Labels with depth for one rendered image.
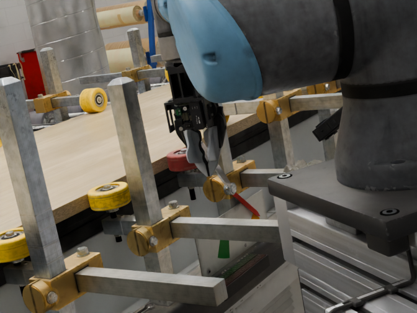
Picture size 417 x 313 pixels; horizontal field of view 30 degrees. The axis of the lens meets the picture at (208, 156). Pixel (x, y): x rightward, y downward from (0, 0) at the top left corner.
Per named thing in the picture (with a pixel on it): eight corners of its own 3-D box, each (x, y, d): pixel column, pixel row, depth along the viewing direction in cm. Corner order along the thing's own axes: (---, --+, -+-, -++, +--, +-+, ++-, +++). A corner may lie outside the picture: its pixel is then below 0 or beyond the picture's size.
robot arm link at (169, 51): (165, 35, 136) (210, 27, 133) (170, 60, 137) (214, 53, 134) (151, 40, 129) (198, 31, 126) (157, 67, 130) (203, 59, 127)
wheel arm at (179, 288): (230, 302, 110) (224, 274, 109) (217, 313, 107) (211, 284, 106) (22, 280, 135) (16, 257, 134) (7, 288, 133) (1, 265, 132)
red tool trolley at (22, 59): (95, 100, 1006) (82, 37, 988) (57, 113, 944) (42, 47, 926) (67, 102, 1031) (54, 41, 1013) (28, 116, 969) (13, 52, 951)
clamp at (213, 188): (259, 182, 167) (254, 159, 166) (225, 202, 156) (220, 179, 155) (237, 182, 170) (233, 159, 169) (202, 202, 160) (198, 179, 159)
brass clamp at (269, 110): (306, 108, 184) (303, 87, 183) (279, 123, 173) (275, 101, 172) (283, 110, 188) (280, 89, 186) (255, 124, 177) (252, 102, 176)
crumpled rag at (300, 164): (334, 164, 154) (332, 153, 153) (318, 175, 148) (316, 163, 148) (294, 165, 159) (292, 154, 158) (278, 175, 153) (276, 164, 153)
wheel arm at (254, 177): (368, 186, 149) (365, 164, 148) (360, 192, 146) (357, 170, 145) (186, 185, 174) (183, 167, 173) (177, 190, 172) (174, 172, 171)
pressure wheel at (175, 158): (218, 193, 173) (208, 143, 170) (198, 205, 167) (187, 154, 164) (189, 193, 177) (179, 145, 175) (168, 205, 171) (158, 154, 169)
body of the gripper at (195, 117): (168, 137, 131) (154, 66, 128) (182, 125, 139) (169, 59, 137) (211, 131, 129) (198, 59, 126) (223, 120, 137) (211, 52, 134)
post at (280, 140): (302, 209, 184) (269, 6, 174) (295, 215, 181) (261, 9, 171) (289, 209, 186) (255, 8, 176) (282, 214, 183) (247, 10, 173)
